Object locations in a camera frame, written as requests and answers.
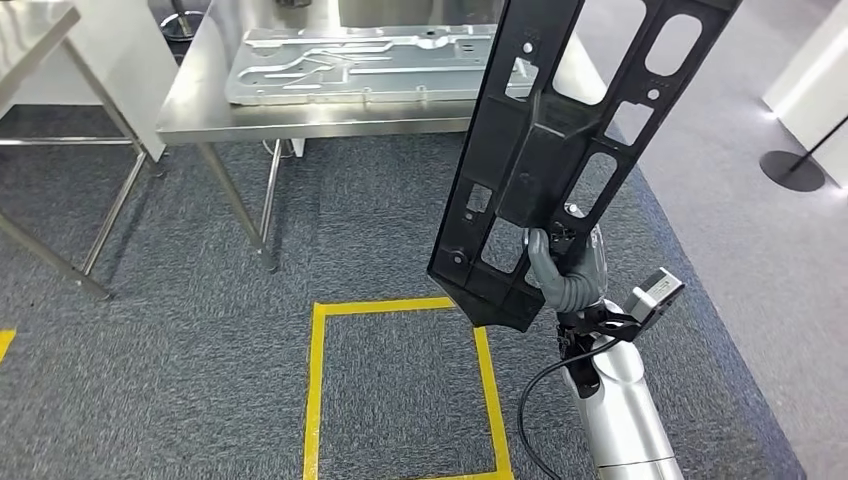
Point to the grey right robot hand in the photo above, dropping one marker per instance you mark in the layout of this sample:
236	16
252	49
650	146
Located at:
573	291

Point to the long black plastic part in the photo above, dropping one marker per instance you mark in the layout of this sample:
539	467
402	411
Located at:
530	166

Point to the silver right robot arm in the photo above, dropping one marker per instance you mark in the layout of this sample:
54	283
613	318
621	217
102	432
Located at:
623	417

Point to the stainless steel workbench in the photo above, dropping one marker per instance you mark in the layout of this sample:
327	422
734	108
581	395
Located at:
199	99

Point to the yellow floor tape square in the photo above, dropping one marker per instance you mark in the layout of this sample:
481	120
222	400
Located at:
316	397

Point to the stamped silver metal panel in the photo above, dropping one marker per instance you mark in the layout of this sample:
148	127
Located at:
331	79

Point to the white partition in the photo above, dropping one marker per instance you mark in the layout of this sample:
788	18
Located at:
815	73

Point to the yellow floor tape strip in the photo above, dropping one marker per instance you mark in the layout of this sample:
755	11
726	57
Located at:
5	344

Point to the stainless steel side table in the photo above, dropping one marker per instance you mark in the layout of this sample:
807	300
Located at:
26	33

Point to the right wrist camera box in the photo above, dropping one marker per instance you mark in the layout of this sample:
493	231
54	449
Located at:
656	295

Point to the black stanchion post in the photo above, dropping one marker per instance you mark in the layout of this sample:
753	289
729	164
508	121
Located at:
792	172

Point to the chrome stanchion post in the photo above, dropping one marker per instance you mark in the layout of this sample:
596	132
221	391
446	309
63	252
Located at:
182	30

